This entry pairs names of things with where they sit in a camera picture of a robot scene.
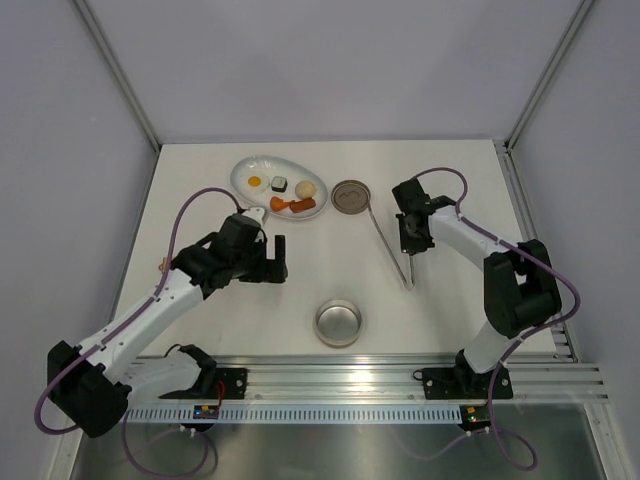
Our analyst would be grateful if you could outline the metal tongs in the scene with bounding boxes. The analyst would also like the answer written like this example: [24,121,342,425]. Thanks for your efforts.
[367,207,417,292]

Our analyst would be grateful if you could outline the round metal lunch box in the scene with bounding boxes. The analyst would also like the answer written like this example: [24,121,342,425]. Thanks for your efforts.
[312,299,363,349]

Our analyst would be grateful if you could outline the beige bun toy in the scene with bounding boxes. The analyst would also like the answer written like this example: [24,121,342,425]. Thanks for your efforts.
[295,180,317,200]

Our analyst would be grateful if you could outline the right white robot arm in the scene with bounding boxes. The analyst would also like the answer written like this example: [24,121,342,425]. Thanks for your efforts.
[392,178,562,400]

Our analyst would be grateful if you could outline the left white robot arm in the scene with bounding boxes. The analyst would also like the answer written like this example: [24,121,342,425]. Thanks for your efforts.
[44,208,288,438]

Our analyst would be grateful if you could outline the orange carrot piece toy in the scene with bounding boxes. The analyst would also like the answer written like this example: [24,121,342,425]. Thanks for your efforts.
[269,196,291,212]

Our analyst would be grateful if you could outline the orange sausage toy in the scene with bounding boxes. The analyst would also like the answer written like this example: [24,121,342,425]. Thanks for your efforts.
[289,198,316,214]

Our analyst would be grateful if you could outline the fried egg toy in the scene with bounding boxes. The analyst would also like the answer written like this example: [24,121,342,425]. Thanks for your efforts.
[240,172,270,196]

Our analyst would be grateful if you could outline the sushi roll toy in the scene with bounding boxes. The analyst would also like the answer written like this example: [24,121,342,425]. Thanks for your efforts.
[270,176,288,193]

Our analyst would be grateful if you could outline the white oval plate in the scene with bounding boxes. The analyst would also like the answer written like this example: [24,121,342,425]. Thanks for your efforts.
[230,155,329,220]

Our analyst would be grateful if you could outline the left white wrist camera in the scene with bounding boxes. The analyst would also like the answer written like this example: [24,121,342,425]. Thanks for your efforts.
[240,206,269,227]

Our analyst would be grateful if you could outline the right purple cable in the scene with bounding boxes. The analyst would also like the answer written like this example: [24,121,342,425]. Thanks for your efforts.
[389,166,582,473]

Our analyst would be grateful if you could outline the purple cable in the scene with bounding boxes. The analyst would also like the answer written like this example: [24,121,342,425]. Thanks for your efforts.
[32,186,246,432]
[389,166,582,473]

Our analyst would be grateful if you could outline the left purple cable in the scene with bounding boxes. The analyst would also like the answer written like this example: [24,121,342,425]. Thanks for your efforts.
[32,186,246,432]

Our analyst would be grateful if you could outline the right side aluminium rail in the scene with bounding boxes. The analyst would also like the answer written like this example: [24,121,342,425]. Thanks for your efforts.
[493,140,581,363]

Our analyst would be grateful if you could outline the aluminium rail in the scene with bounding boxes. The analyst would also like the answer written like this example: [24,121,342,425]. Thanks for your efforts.
[216,354,610,405]
[493,140,581,363]

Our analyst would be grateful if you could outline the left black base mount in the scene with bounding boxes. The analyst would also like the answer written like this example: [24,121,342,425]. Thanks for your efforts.
[160,367,249,400]

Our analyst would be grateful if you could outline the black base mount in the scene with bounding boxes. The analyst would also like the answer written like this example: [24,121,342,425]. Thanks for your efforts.
[160,367,249,400]
[412,367,495,400]

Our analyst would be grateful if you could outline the white slotted cable duct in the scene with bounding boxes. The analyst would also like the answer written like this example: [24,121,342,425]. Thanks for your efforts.
[128,404,462,425]

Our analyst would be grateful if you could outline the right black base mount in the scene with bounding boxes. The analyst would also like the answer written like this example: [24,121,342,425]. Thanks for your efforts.
[412,367,495,400]

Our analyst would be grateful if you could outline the aluminium front rail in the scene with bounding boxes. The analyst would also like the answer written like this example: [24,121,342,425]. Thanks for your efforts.
[216,354,610,405]

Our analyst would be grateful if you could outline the left aluminium frame post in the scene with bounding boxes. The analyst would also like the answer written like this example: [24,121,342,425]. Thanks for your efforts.
[70,0,162,155]

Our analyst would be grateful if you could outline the aluminium frame post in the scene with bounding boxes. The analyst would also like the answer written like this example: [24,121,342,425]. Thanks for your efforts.
[70,0,162,155]
[504,0,599,154]

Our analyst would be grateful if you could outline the right aluminium frame post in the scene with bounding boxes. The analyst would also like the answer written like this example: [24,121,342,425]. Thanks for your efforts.
[504,0,599,154]

